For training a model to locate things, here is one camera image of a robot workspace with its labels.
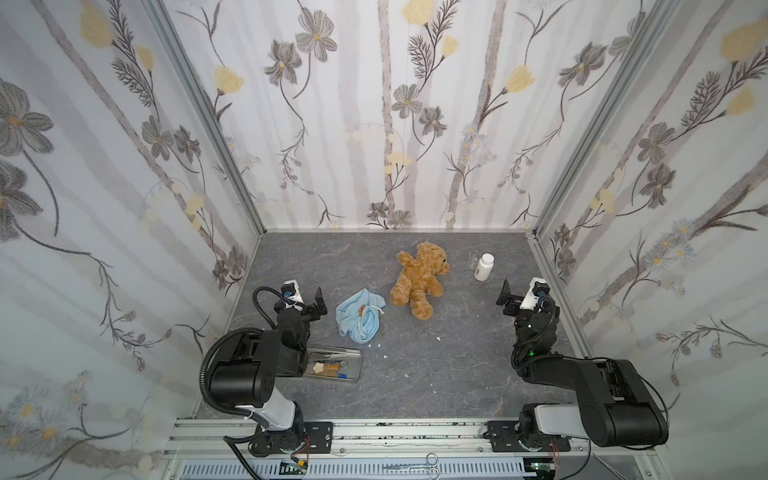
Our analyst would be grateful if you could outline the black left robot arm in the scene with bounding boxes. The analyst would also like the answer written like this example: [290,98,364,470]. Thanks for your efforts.
[199,281,328,461]

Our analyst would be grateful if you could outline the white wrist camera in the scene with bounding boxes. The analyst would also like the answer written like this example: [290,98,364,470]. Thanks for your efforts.
[520,277,550,310]
[280,280,305,312]

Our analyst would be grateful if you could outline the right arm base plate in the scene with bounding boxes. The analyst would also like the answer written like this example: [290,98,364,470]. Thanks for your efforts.
[482,420,571,453]

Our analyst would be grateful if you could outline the clear plastic cup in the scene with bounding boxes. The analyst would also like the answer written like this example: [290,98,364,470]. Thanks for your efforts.
[468,250,481,270]

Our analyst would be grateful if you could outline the white plastic bottle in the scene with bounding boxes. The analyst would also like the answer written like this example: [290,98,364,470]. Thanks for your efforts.
[474,253,495,282]

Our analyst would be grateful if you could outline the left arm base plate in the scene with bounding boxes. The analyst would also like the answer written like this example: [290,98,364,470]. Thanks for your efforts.
[248,422,334,457]

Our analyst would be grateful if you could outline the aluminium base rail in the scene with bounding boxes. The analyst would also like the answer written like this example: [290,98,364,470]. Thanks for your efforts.
[159,418,670,479]

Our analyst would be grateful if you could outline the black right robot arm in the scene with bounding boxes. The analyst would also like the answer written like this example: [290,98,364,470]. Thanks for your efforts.
[496,278,669,450]

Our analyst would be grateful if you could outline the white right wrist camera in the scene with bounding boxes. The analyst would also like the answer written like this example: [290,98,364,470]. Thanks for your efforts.
[520,277,550,310]

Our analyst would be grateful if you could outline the metal scissors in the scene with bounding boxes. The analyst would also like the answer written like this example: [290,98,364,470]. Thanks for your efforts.
[382,452,441,480]

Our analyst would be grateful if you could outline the light blue fleece hoodie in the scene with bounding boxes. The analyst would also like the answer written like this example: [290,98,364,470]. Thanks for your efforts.
[335,289,386,344]

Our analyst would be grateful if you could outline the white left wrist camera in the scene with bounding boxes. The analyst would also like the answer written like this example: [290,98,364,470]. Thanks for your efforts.
[280,280,305,312]

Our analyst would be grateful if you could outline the brown teddy bear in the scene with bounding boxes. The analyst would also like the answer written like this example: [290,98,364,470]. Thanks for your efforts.
[390,242,450,321]

